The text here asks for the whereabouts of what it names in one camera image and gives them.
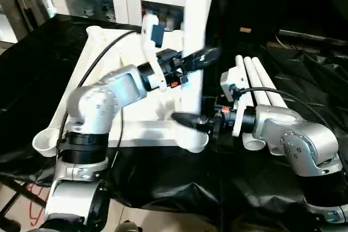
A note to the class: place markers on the white plastic table top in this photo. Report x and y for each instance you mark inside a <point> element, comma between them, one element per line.
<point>146,134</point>

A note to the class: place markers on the white plastic table leg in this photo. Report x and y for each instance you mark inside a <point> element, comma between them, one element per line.
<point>267,78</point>
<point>195,12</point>
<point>256,77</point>
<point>239,60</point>

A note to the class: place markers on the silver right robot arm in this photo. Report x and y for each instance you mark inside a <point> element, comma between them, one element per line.
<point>299,139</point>

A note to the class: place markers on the small tan label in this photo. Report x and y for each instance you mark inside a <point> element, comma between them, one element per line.
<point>245,30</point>

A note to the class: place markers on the black plastic mat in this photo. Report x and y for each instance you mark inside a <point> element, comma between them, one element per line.
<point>299,66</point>

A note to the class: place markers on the long black bar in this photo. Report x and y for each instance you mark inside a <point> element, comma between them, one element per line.
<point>312,39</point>

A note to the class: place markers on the dark grey robot foot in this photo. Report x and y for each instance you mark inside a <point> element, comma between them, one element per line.
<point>127,226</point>

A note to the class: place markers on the grey metal rack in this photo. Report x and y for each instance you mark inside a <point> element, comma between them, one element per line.
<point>16,3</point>

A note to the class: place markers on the black metal floor stand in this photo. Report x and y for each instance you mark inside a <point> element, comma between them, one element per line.
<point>24,191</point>

